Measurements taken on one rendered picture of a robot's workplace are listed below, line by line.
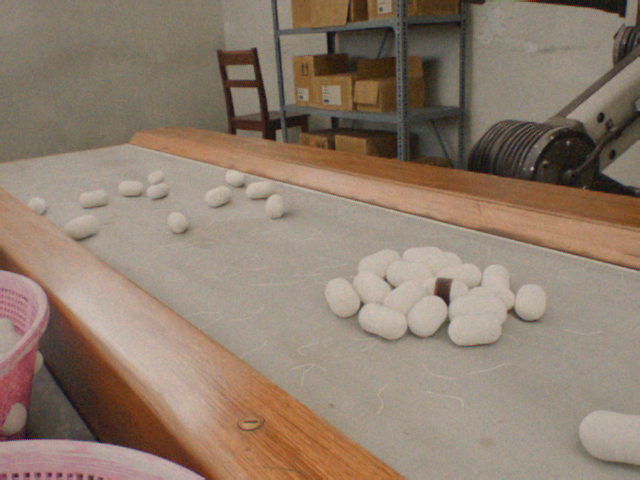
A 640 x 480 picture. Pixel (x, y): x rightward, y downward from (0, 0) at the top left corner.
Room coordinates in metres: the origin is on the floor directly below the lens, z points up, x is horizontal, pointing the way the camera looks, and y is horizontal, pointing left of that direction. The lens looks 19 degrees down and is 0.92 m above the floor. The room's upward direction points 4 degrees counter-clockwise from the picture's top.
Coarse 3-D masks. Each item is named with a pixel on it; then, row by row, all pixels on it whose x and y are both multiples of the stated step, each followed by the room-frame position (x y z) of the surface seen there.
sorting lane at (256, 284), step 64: (64, 192) 0.80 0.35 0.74; (192, 192) 0.75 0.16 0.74; (128, 256) 0.51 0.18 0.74; (192, 256) 0.50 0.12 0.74; (256, 256) 0.49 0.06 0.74; (320, 256) 0.48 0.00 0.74; (512, 256) 0.45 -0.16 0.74; (192, 320) 0.37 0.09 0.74; (256, 320) 0.36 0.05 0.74; (320, 320) 0.35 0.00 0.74; (448, 320) 0.34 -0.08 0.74; (512, 320) 0.34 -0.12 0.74; (576, 320) 0.33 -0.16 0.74; (320, 384) 0.28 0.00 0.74; (384, 384) 0.27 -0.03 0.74; (448, 384) 0.27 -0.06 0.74; (512, 384) 0.26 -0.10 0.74; (576, 384) 0.26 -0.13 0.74; (384, 448) 0.22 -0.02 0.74; (448, 448) 0.22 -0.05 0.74; (512, 448) 0.22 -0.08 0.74; (576, 448) 0.21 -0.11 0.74
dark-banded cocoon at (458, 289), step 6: (426, 282) 0.37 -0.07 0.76; (432, 282) 0.37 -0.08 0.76; (456, 282) 0.36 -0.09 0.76; (462, 282) 0.36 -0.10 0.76; (426, 288) 0.36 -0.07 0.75; (432, 288) 0.36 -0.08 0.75; (456, 288) 0.36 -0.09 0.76; (462, 288) 0.36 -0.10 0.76; (432, 294) 0.36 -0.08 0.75; (450, 294) 0.36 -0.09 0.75; (456, 294) 0.35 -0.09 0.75; (462, 294) 0.35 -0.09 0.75; (450, 300) 0.36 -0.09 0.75
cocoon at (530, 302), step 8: (520, 288) 0.35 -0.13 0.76; (528, 288) 0.34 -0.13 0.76; (536, 288) 0.34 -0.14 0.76; (520, 296) 0.34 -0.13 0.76; (528, 296) 0.33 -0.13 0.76; (536, 296) 0.33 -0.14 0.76; (544, 296) 0.34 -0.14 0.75; (520, 304) 0.33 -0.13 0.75; (528, 304) 0.33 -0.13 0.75; (536, 304) 0.33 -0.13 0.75; (544, 304) 0.33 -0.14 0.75; (520, 312) 0.33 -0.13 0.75; (528, 312) 0.33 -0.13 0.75; (536, 312) 0.33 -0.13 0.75
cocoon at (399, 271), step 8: (392, 264) 0.40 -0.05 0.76; (400, 264) 0.40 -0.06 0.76; (408, 264) 0.39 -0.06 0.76; (416, 264) 0.39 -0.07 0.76; (392, 272) 0.39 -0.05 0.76; (400, 272) 0.39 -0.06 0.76; (408, 272) 0.38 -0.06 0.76; (416, 272) 0.38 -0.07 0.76; (424, 272) 0.38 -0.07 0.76; (392, 280) 0.39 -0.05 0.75; (400, 280) 0.39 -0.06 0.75; (408, 280) 0.38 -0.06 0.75; (416, 280) 0.38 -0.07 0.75; (424, 280) 0.38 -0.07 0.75
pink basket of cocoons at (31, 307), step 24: (0, 288) 0.40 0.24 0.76; (24, 288) 0.39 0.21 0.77; (0, 312) 0.40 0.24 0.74; (24, 312) 0.38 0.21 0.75; (48, 312) 0.34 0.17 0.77; (24, 336) 0.30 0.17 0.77; (0, 360) 0.27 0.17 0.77; (24, 360) 0.30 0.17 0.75; (0, 384) 0.28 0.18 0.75; (24, 384) 0.30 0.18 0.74; (0, 408) 0.28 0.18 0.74; (0, 432) 0.28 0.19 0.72; (24, 432) 0.32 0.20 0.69
